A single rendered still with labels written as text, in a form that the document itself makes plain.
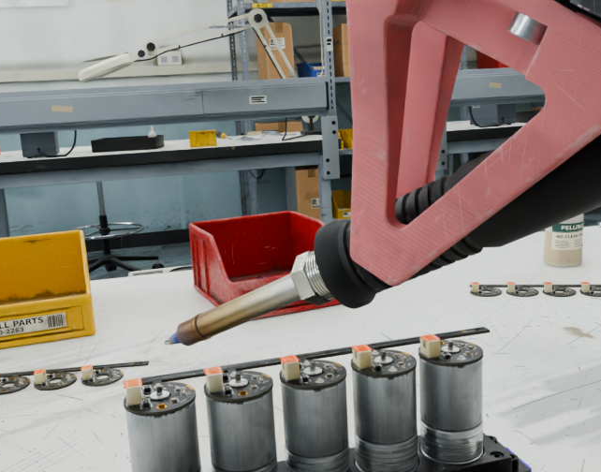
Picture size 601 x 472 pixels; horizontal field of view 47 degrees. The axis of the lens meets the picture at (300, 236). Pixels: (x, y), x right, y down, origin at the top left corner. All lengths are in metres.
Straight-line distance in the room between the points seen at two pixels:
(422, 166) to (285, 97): 2.37
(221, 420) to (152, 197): 4.42
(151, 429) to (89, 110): 2.28
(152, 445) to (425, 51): 0.15
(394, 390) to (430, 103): 0.12
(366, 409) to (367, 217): 0.11
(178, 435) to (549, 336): 0.30
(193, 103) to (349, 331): 2.06
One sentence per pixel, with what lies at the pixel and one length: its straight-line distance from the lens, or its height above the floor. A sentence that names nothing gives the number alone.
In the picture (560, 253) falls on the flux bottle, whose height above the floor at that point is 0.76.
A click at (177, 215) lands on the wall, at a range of 4.68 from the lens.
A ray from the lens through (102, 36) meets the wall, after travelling 4.65.
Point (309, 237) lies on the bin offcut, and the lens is 0.61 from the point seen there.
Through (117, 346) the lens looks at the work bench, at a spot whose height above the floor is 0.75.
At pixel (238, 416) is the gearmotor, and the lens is 0.25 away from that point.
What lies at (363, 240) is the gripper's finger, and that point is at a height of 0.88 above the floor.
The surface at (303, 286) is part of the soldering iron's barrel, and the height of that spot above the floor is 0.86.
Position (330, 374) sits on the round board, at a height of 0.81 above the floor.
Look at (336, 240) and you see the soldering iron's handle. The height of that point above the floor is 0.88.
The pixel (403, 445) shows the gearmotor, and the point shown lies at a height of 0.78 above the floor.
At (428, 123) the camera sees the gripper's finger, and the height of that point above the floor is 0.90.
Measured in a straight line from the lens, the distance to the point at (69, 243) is 0.63.
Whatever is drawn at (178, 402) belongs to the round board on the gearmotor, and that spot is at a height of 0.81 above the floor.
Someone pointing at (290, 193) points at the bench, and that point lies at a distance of 3.27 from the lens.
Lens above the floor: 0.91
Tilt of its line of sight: 11 degrees down
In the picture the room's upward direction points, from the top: 3 degrees counter-clockwise
